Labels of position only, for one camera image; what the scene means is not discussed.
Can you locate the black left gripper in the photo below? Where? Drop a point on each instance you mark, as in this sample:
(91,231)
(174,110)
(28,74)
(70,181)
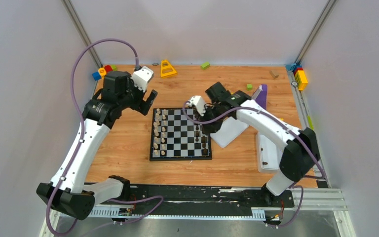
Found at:
(142,102)

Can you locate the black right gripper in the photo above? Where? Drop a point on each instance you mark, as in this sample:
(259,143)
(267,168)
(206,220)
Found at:
(211,127)

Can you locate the black white chess board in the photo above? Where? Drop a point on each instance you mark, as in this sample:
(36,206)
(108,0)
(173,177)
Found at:
(174,137)

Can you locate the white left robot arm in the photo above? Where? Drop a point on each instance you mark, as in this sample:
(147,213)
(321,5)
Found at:
(67,191)

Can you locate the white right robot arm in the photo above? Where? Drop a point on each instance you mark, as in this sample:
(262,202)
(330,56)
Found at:
(298,146)

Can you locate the yellow triangle toy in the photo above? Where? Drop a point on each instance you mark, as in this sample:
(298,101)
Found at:
(166,69)

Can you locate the green block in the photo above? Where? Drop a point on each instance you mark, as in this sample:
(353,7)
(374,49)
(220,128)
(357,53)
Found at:
(205,65)

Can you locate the purple toy stand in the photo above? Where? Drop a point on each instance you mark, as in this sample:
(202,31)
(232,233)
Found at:
(260,95)

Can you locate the red cylinder block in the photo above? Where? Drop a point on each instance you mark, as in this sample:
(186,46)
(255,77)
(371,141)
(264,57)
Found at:
(108,68)

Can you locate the yellow cylinder block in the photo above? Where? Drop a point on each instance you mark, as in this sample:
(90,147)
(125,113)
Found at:
(102,72)

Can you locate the wooden brown block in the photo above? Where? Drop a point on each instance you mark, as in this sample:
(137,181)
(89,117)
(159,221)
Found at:
(274,74)

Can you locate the blue cube block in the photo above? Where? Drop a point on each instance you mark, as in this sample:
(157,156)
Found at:
(96,76)

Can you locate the white tin box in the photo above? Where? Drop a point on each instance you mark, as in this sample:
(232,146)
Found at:
(268,155)

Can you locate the yellow lego brick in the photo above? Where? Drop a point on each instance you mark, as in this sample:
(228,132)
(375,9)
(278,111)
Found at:
(301,79)

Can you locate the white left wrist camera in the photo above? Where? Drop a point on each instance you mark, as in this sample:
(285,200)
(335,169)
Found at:
(142,78)

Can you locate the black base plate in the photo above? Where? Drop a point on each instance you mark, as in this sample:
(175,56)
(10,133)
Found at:
(251,196)

